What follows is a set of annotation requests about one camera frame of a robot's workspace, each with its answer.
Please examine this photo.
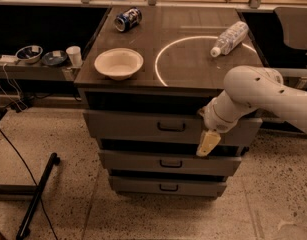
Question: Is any grey top drawer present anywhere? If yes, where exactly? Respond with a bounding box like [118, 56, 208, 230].
[82, 109, 263, 147]

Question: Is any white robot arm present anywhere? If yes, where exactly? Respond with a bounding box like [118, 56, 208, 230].
[196, 66, 307, 157]

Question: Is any dark wooden drawer cabinet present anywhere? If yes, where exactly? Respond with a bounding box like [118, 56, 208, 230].
[75, 6, 262, 183]

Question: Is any grey bottom drawer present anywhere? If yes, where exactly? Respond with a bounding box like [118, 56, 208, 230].
[109, 176, 227, 198]

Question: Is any clear plastic water bottle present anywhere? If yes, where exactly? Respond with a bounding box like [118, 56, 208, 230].
[210, 21, 249, 57]

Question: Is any white paper bowl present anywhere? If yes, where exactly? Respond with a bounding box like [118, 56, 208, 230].
[94, 48, 144, 81]

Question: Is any blue soda can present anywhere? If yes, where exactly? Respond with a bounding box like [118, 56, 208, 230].
[114, 7, 142, 32]

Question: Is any white paper cup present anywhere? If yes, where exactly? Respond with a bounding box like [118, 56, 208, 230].
[66, 46, 82, 67]

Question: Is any dark blue bowl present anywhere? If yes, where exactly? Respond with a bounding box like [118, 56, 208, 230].
[41, 50, 67, 66]

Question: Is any grey side shelf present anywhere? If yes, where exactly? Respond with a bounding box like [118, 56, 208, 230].
[0, 64, 78, 81]

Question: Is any black stand base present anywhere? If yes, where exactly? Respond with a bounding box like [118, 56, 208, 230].
[0, 153, 60, 240]

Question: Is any metal bowl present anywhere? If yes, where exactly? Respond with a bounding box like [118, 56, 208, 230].
[16, 45, 43, 64]

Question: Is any white power strip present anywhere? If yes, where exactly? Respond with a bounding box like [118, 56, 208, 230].
[0, 55, 18, 64]

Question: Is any black cable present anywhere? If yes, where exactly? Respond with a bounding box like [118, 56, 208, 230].
[0, 126, 59, 240]

